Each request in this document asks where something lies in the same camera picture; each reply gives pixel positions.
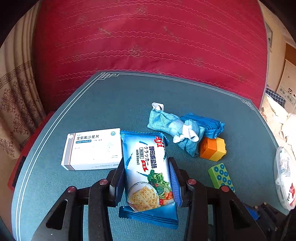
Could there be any blue cracker packet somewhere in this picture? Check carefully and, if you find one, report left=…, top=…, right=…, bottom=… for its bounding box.
left=119, top=131, right=179, bottom=229

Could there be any green dotted toy brick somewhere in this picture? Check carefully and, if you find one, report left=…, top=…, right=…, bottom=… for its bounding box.
left=208, top=163, right=235, bottom=192

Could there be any red balloon glue packet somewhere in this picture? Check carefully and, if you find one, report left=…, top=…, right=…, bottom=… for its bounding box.
left=287, top=183, right=295, bottom=205

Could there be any white medicine box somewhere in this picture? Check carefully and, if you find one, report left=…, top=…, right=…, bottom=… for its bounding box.
left=61, top=128, right=122, bottom=171

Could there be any white plastic bag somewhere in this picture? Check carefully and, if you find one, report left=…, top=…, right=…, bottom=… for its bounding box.
left=276, top=147, right=295, bottom=203

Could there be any orange yellow toy brick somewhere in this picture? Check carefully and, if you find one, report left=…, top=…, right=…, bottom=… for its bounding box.
left=199, top=137, right=227, bottom=162

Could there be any blue cloth pouch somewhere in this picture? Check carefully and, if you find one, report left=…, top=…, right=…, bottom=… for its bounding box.
left=147, top=102, right=205, bottom=157

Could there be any small blue snack wrapper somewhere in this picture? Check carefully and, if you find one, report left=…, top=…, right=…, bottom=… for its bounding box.
left=180, top=113, right=225, bottom=138

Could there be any clear plastic bowl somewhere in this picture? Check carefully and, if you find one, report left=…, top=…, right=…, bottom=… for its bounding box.
left=273, top=147, right=295, bottom=211

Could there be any floral bed quilt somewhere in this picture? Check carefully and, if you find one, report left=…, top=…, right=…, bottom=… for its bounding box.
left=260, top=94, right=296, bottom=156

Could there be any beige patterned curtain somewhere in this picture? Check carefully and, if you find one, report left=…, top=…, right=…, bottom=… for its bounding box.
left=0, top=4, right=47, bottom=176

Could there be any plaid pillow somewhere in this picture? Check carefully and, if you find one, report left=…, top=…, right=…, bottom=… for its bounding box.
left=265, top=88, right=286, bottom=108

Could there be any white sliding wardrobe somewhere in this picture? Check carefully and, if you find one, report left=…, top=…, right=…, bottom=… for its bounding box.
left=277, top=43, right=296, bottom=114

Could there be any red upright mattress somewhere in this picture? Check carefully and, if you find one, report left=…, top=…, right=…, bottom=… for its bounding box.
left=33, top=1, right=267, bottom=112

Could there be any framed wall photo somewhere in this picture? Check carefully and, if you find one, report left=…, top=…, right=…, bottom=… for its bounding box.
left=264, top=21, right=273, bottom=49

